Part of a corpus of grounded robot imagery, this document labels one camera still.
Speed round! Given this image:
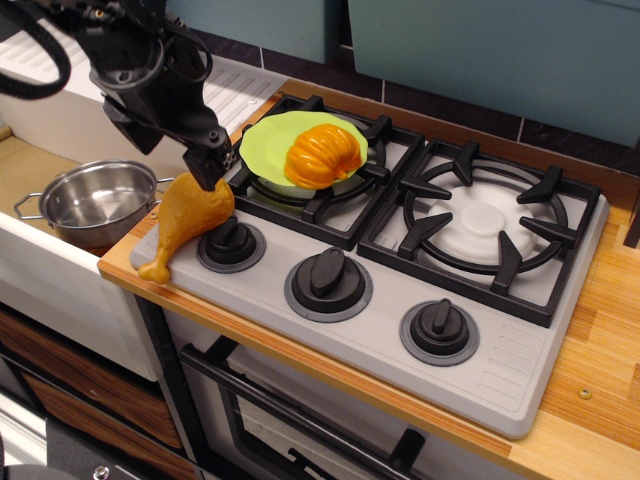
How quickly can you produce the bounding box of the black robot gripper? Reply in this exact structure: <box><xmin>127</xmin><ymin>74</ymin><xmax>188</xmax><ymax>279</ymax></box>
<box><xmin>90</xmin><ymin>19</ymin><xmax>235</xmax><ymax>190</ymax></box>

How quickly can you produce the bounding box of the toy chicken drumstick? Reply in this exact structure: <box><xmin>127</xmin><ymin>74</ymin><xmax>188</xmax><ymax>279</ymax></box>
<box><xmin>138</xmin><ymin>173</ymin><xmax>235</xmax><ymax>284</ymax></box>

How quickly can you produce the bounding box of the orange toy pumpkin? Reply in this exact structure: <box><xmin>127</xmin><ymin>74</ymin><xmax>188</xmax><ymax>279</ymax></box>
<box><xmin>284</xmin><ymin>124</ymin><xmax>363</xmax><ymax>190</ymax></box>

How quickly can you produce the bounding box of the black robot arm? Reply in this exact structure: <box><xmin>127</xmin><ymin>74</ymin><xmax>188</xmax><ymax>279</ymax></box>
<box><xmin>41</xmin><ymin>1</ymin><xmax>233</xmax><ymax>191</ymax></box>

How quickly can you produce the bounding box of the light green plate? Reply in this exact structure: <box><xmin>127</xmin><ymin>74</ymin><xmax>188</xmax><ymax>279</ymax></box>
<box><xmin>240</xmin><ymin>111</ymin><xmax>368</xmax><ymax>188</ymax></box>

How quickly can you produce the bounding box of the small steel pot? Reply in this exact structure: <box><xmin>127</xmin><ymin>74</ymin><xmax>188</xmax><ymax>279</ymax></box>
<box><xmin>14</xmin><ymin>159</ymin><xmax>173</xmax><ymax>249</ymax></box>

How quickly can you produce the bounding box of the left black stove knob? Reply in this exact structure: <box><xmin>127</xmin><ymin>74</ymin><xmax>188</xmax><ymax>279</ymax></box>
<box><xmin>197</xmin><ymin>216</ymin><xmax>266</xmax><ymax>274</ymax></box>

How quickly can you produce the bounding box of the black stove knob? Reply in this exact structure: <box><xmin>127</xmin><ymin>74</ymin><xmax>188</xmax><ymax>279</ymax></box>
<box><xmin>284</xmin><ymin>247</ymin><xmax>373</xmax><ymax>323</ymax></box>
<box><xmin>400</xmin><ymin>298</ymin><xmax>480</xmax><ymax>367</ymax></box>
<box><xmin>197</xmin><ymin>216</ymin><xmax>266</xmax><ymax>274</ymax></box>

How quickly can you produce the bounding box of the left black burner grate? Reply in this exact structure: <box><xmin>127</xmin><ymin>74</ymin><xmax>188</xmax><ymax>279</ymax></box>
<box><xmin>225</xmin><ymin>94</ymin><xmax>425</xmax><ymax>250</ymax></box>

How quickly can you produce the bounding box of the black burner grate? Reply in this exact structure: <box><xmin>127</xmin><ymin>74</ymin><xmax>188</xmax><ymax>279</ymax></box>
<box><xmin>225</xmin><ymin>94</ymin><xmax>425</xmax><ymax>250</ymax></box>
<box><xmin>358</xmin><ymin>140</ymin><xmax>607</xmax><ymax>327</ymax></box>

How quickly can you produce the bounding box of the middle black stove knob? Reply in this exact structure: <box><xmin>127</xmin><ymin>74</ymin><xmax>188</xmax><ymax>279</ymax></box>
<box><xmin>284</xmin><ymin>247</ymin><xmax>373</xmax><ymax>323</ymax></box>

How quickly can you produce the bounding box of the toy oven door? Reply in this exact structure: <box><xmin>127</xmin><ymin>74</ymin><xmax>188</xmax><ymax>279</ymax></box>
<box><xmin>166</xmin><ymin>313</ymin><xmax>493</xmax><ymax>479</ymax></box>

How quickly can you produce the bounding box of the wooden drawer front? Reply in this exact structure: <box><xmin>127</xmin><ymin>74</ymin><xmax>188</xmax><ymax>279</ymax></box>
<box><xmin>1</xmin><ymin>304</ymin><xmax>198</xmax><ymax>479</ymax></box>

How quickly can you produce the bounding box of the white right burner disc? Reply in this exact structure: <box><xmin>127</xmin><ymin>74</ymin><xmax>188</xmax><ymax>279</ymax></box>
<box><xmin>413</xmin><ymin>170</ymin><xmax>556</xmax><ymax>266</ymax></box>

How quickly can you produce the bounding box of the grey toy stove top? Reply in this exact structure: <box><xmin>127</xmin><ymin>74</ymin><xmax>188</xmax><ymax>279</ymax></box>
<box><xmin>130</xmin><ymin>95</ymin><xmax>609</xmax><ymax>438</ymax></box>

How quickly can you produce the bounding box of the right black stove knob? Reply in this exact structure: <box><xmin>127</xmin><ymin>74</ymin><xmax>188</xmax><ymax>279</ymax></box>
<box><xmin>400</xmin><ymin>298</ymin><xmax>480</xmax><ymax>367</ymax></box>

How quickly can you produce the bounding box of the right black burner grate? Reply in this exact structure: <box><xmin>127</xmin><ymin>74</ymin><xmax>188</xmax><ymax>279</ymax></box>
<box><xmin>358</xmin><ymin>140</ymin><xmax>607</xmax><ymax>327</ymax></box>

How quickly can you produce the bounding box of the black braided cable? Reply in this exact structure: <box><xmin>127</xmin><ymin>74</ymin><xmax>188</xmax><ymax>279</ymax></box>
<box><xmin>0</xmin><ymin>0</ymin><xmax>72</xmax><ymax>100</ymax></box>

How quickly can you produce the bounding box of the black oven door handle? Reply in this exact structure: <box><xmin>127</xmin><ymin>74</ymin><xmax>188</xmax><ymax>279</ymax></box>
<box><xmin>180</xmin><ymin>345</ymin><xmax>425</xmax><ymax>479</ymax></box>

